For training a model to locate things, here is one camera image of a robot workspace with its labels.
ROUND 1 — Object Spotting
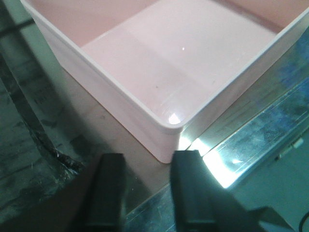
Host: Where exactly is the pink plastic bin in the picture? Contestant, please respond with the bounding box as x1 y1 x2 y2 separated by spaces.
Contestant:
22 0 309 163

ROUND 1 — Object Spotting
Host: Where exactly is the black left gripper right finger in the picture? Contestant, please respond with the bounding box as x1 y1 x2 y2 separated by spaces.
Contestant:
170 150 264 232

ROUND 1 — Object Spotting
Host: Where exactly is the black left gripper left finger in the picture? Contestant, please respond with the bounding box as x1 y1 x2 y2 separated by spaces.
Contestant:
82 153 126 232

